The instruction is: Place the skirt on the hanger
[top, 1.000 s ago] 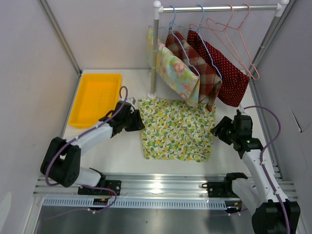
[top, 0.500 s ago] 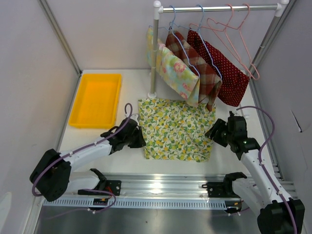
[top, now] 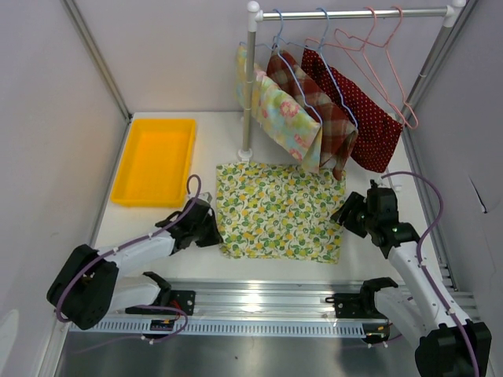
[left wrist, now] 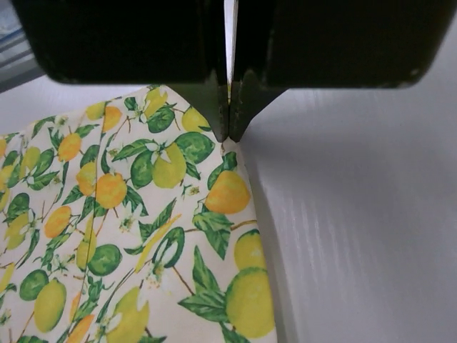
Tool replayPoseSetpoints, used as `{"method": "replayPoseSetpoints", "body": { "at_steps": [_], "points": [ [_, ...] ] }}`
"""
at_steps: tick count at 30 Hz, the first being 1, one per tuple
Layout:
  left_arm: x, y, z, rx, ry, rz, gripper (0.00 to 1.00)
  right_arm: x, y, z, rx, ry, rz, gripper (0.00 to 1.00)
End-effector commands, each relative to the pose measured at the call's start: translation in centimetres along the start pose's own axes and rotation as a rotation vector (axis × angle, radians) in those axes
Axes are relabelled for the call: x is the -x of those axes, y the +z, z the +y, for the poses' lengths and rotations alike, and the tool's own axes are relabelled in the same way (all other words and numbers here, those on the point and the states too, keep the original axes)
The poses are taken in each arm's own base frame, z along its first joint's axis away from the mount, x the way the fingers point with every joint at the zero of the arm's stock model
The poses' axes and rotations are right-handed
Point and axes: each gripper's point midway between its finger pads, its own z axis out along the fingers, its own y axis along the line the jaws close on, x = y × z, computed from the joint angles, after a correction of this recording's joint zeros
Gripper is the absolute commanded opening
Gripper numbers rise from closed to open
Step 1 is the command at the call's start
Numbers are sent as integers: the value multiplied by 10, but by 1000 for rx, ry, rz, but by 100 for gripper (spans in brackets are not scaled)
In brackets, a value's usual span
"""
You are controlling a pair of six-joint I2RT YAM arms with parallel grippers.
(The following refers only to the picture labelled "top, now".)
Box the blue wire hanger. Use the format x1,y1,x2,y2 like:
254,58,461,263
316,7,359,129
255,9,323,126

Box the blue wire hanger left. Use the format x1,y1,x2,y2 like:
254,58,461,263
255,9,323,126

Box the lemon print cloth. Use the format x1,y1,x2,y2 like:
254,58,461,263
215,163,346,264

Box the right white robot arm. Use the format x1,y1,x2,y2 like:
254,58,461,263
326,183,492,376

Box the pastel floral skirt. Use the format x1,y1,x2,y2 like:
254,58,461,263
251,64,323,174

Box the white slotted cable duct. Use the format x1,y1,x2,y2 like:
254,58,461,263
87,317,390,339

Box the red plaid skirt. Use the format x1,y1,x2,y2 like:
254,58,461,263
266,49,358,181

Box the metal clothes rack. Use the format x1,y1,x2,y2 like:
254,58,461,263
237,1,476,162

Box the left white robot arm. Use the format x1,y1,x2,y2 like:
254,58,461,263
46,192,222,330

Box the yellow plastic tray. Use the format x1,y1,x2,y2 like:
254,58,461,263
110,119,196,208

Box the red polka dot skirt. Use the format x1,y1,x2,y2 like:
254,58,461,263
301,49,402,173

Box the blue wire hanger right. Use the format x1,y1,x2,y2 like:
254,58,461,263
316,7,359,129

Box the pink wire hanger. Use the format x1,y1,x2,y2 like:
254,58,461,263
362,5,420,130
333,26,402,122

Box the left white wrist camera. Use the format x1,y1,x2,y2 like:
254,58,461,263
198,192,212,203

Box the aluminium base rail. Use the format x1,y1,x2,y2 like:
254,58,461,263
53,276,480,327

